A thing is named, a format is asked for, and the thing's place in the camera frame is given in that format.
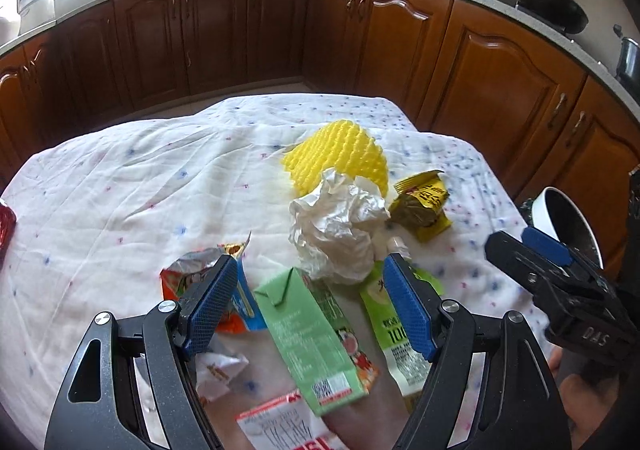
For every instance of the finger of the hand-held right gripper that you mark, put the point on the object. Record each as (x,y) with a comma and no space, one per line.
(515,260)
(545,242)

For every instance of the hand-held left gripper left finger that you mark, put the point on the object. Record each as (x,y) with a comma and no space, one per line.
(212,302)

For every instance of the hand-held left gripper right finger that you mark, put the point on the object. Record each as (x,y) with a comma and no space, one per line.
(407,310)

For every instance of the green white drink pouch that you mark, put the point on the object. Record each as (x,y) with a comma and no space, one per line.
(382,310)

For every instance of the black bin with white rim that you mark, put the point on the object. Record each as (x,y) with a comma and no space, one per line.
(565,215)

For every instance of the orange snack wrapper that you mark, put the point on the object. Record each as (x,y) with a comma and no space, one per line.
(185,275)

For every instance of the small white wrapper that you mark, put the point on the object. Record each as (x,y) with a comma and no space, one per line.
(220,370)

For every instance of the green juice carton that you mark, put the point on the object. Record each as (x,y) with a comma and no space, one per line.
(300,330)

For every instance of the yellow snack packet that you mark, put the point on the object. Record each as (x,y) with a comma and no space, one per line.
(420,210)

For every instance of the white paper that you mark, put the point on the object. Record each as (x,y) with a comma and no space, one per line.
(335,225)

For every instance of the white red label wrapper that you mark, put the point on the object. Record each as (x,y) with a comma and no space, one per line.
(280,425)

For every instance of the yellow foam fruit net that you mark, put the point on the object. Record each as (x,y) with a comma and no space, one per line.
(340,150)

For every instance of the person's right hand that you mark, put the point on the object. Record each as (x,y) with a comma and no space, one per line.
(585,405)

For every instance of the person's left hand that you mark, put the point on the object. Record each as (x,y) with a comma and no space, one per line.
(375,420)

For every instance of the white floral printed tablecloth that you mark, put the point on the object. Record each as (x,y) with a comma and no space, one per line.
(125,180)

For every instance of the wooden base cabinets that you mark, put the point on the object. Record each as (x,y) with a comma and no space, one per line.
(480,70)

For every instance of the grey kitchen countertop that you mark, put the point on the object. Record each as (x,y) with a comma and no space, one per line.
(600,63)

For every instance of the black cooking pot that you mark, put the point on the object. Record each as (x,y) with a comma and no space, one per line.
(631,60)

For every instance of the red foil wrapper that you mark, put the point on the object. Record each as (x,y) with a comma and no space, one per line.
(6,230)

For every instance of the white rice cooker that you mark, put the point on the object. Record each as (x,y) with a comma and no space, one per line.
(36,13)

